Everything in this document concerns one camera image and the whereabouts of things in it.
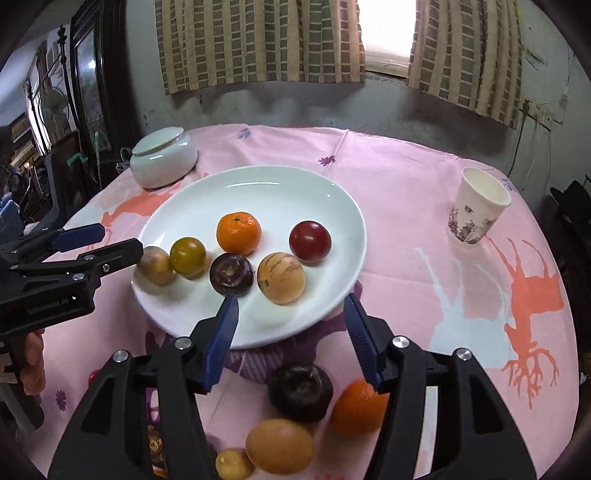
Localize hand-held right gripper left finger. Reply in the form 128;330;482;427
48;294;241;480

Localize white ceramic jar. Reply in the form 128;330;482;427
129;131;199;189

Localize person's left hand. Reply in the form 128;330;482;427
18;329;47;396

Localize dark brown patterned fruit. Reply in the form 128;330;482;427
147;422;168;478

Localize green-yellow tomato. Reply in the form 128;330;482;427
169;236;208;278

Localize bright window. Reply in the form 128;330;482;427
358;0;421;77

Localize pink printed tablecloth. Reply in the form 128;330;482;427
28;124;580;480

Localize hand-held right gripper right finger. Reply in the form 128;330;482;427
342;293;539;480

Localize white oval plate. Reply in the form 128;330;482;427
131;165;368;350

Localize dark purple mangosteen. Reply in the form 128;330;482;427
268;364;334;424
209;253;256;297

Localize thin stick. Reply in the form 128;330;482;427
92;130;103;185

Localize dark red plum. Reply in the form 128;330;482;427
289;220;332;264

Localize blue plastic container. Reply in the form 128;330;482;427
0;198;24;241

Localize clear plastic bag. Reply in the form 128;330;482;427
115;147;137;174

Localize black object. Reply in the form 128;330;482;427
549;175;591;259

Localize yellow-orange oval fruit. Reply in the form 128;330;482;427
245;418;314;474

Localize dark glass-door cabinet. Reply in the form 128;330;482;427
69;0;139;153

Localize floral paper cup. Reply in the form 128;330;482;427
446;167;512;248

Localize wide checkered curtain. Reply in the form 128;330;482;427
154;0;366;96

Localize white ceramic jar lid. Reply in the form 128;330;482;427
131;128;184;157

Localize tan striped fruit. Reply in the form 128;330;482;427
257;252;306;305

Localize standing fan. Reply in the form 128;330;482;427
39;85;68;134

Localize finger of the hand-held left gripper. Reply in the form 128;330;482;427
14;238;145;296
0;223;106;269

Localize orange mandarin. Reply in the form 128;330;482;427
216;211;262;256
330;378;389;437

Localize narrow checkered curtain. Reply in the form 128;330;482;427
406;0;525;129

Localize brown passion fruit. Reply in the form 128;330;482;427
137;246;175;287

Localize wall cable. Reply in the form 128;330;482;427
508;111;529;178

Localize small yellow fruit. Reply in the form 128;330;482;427
215;449;254;480

